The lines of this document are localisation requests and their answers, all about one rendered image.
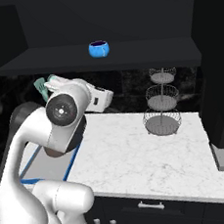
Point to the grey tray with blue rim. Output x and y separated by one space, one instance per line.
41 168

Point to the blue mug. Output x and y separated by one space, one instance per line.
98 50

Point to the teal slotted spatula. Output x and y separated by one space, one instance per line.
41 87

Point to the black cabinet door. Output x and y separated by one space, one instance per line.
1 41
216 56

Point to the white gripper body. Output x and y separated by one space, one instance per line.
106 99

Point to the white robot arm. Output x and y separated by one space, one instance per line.
21 160

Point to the teal utensil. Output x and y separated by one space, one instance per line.
51 78

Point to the black wall cabinet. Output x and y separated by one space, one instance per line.
106 19

